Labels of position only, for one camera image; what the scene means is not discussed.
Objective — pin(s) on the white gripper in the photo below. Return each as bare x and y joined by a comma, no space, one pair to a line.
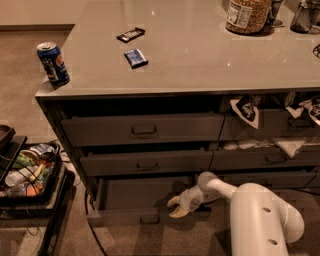
192,200

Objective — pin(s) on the grey drawer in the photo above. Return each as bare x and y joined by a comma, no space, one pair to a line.
146,162
142,129
263,158
276,180
142,201
272,123

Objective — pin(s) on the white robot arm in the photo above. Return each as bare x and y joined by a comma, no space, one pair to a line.
261,223

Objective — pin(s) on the grey drawer cabinet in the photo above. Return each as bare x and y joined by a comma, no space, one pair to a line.
194,66

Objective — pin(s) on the clear plastic bags in drawer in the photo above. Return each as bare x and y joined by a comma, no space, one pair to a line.
291,146

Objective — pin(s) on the black white chip bag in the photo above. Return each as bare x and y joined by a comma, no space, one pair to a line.
245,108
312,106

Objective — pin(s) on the black tray of snacks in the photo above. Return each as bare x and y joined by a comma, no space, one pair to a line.
29,173

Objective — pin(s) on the blue snack packet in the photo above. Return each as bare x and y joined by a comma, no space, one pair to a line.
135,58

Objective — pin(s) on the black candy bar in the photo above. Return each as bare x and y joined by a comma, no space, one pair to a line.
131,35

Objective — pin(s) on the blue soda can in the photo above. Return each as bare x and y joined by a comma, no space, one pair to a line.
50,56

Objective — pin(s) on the large popcorn jar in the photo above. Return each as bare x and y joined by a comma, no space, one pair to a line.
247,16

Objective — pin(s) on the dark glass stem object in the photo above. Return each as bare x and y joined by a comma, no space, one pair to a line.
273,12

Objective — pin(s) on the dark glass pitcher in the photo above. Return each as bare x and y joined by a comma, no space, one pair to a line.
305,16

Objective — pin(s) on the black cart frame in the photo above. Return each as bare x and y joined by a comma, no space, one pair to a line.
32,229

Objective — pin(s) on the black wire object on counter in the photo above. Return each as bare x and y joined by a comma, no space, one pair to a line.
316,51

